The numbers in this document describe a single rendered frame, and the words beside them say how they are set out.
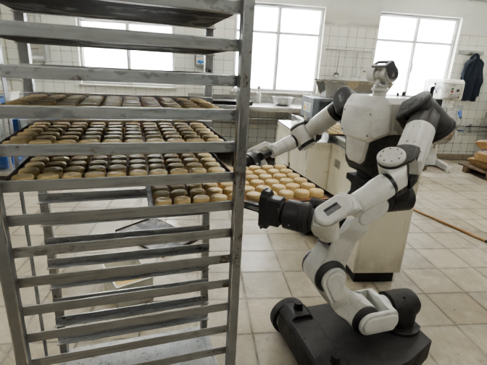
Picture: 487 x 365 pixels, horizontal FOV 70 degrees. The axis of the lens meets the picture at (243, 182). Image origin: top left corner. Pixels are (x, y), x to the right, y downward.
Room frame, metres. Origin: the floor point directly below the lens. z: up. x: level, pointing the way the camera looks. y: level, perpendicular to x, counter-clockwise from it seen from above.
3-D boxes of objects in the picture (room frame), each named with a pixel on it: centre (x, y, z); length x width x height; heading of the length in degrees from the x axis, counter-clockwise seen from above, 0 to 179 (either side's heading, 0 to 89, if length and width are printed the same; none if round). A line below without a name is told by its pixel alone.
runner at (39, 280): (0.89, 0.31, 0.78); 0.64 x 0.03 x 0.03; 109
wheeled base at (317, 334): (1.40, -0.60, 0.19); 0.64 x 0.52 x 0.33; 108
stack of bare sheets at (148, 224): (2.60, 0.69, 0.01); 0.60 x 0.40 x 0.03; 54
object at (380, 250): (2.41, -0.90, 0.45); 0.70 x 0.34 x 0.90; 7
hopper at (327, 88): (2.92, -0.84, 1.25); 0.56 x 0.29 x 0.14; 97
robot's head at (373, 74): (1.37, -0.50, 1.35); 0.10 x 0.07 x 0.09; 18
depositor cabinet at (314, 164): (3.39, -0.78, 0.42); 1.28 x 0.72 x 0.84; 7
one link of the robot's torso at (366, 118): (1.38, -0.56, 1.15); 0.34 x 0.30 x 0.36; 18
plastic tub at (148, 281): (1.83, 0.68, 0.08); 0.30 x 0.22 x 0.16; 37
